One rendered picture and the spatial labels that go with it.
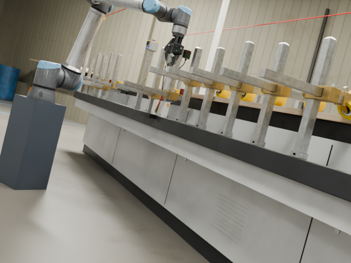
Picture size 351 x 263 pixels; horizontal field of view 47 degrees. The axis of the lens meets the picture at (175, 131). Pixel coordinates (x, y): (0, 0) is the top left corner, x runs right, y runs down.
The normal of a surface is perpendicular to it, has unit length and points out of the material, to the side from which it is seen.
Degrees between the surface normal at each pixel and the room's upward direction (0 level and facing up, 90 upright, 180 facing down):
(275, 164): 90
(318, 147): 90
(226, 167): 90
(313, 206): 90
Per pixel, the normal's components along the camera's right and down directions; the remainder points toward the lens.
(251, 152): -0.87, -0.20
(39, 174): 0.79, 0.23
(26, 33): -0.57, -0.11
